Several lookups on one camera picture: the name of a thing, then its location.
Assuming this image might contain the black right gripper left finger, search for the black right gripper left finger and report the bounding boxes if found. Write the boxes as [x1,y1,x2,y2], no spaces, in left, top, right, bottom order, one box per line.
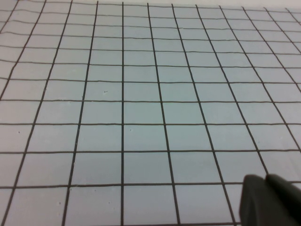
[238,174,275,226]

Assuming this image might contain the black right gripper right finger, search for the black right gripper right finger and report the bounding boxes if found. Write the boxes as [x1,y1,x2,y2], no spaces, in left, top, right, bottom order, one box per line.
[265,174,301,226]

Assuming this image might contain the blue grid pattern tablecloth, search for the blue grid pattern tablecloth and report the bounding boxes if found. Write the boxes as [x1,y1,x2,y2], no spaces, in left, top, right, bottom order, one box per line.
[0,0,301,226]

